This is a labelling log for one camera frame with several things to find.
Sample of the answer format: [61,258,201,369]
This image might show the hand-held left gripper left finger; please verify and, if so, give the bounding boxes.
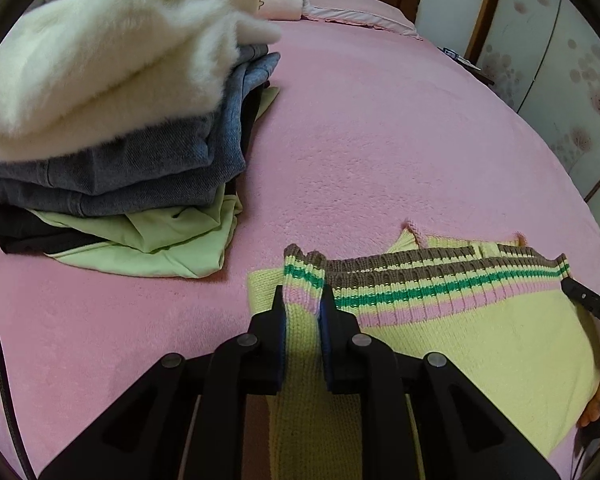
[37,285,287,480]

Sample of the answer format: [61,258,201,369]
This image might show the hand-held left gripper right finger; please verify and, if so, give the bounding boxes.
[318,285,561,480]

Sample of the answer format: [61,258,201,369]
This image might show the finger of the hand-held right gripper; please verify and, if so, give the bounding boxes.
[560,277,600,334]

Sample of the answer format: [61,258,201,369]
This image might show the yellow knitted striped cardigan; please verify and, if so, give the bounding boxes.
[245,219,600,480]

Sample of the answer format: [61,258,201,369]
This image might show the person's right hand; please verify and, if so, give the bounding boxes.
[576,356,600,428]

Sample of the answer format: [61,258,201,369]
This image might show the light green folded garment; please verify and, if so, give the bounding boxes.
[30,85,281,281]

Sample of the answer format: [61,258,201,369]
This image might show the grey folded denim jeans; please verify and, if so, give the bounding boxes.
[0,42,282,217]

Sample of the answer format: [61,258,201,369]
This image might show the white floral wardrobe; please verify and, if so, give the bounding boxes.
[462,0,600,206]

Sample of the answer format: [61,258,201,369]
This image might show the pink fleece bed blanket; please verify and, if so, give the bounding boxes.
[0,20,600,480]

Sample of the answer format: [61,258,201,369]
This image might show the black folded garment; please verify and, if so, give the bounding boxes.
[0,80,272,256]

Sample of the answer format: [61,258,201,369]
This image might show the dark wooden nightstand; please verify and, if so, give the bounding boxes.
[437,45,496,88]

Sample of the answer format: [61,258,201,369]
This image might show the white fluffy folded garment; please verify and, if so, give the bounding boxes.
[0,0,284,161]

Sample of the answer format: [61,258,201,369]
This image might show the pink pillow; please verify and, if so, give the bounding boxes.
[300,0,425,41]

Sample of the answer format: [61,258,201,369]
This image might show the black cable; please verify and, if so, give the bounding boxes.
[0,287,36,480]

